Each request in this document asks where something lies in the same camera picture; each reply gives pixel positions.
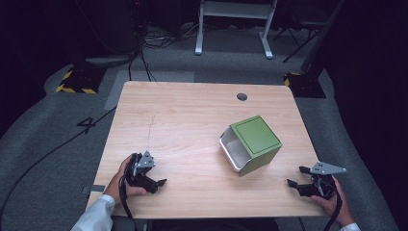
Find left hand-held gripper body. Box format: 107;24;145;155
125;150;160;194

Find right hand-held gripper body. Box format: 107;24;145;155
297;161;347;200

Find green square bin white inside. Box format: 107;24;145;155
218;115;284;177

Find person's right hand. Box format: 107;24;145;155
310;175;356;228

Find person's left hand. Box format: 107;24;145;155
104;154;148;206

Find grey tape strip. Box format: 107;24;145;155
79;184;107;195

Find black yellow striped stand base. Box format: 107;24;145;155
283;71;327;99
55;64;108;95

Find dark slanted stand pole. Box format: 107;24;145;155
300;0;346;82

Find black tripod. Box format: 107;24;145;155
272;19;325;64

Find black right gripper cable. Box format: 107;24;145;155
322;181;344;231

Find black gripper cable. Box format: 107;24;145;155
322;181;344;231
118;174;139;231

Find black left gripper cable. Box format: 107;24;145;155
118;174;139;231

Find long black floor cable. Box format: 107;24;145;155
0;105;118;222

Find bundle of floor cables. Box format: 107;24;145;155
140;22;201;50

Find white metal stand frame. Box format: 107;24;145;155
194;0;279;61

